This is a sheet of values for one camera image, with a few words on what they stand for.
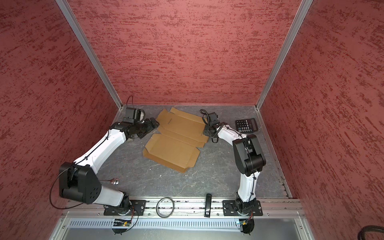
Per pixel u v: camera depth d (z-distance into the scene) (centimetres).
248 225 72
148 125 77
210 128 74
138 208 74
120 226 72
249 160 51
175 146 98
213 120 78
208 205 73
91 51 88
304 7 71
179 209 75
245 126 107
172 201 76
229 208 74
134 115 66
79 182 42
